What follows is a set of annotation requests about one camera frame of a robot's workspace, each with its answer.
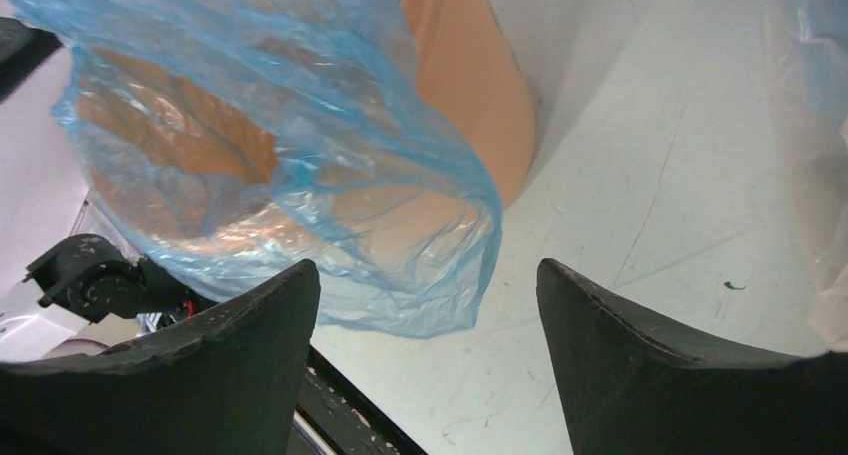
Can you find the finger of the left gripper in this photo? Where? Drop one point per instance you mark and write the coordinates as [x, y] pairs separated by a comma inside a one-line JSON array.
[[23, 51]]

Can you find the blue plastic trash bag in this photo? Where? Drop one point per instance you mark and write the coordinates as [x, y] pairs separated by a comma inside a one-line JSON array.
[[287, 76]]

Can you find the orange plastic trash bin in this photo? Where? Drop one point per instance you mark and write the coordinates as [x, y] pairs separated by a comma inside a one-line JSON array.
[[477, 88]]

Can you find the translucent white plastic bag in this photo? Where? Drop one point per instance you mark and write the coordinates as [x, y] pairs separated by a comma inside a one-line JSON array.
[[806, 63]]

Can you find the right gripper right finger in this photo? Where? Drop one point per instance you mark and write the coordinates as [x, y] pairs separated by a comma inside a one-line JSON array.
[[634, 381]]

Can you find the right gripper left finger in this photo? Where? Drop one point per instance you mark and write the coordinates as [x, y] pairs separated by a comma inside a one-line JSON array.
[[224, 381]]

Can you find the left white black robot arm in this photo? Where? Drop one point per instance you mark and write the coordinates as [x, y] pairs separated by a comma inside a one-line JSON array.
[[77, 284]]

